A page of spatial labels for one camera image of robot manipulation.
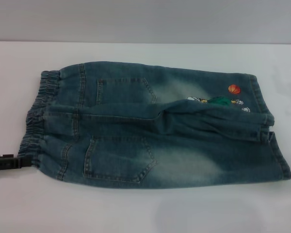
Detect blue denim shorts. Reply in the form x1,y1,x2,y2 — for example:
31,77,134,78
15,61,291,183

